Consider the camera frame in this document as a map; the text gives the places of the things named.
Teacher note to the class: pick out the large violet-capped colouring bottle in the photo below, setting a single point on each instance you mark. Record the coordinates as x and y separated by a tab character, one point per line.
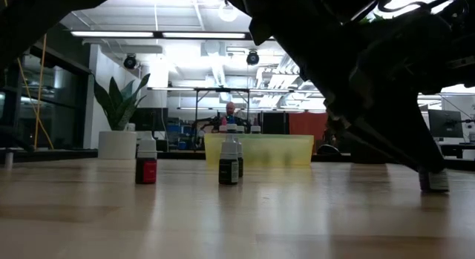
255	129

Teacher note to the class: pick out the yellow translucent plastic tray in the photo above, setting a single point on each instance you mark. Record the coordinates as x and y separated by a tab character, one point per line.
274	151

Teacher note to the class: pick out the black partition panel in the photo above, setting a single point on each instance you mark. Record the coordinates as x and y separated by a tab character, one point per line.
274	122

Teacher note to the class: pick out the large pink-capped colouring bottle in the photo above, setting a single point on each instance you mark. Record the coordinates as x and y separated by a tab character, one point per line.
223	121

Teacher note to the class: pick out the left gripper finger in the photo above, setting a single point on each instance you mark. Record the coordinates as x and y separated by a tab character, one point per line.
404	118
389	145

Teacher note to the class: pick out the round pendant light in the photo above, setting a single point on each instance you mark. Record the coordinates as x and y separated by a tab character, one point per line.
227	12

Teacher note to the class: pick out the white standoff post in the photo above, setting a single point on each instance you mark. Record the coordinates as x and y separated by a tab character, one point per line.
8	159

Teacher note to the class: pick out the snake plant in white pot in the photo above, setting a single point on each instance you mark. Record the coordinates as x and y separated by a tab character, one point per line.
117	145

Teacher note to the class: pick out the black computer monitor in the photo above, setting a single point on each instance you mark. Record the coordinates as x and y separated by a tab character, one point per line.
150	120

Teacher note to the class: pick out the large blue-capped colouring bottle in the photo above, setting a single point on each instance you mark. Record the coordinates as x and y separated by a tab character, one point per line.
232	126

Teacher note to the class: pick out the person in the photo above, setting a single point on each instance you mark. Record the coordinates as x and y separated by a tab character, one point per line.
230	110

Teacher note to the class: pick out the grey computer monitor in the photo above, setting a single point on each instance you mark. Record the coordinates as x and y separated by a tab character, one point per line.
445	123

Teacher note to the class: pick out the long ceiling light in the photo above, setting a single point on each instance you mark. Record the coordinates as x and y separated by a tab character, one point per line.
204	35
111	34

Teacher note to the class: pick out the large black-capped colouring bottle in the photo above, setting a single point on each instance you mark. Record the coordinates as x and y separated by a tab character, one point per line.
240	130

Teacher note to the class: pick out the orange partition panel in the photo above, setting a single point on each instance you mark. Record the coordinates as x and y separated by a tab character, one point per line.
308	127

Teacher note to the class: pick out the black metal station frame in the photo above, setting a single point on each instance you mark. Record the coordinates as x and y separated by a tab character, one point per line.
222	90

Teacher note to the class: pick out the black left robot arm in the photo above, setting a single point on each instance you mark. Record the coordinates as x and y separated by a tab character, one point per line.
37	14

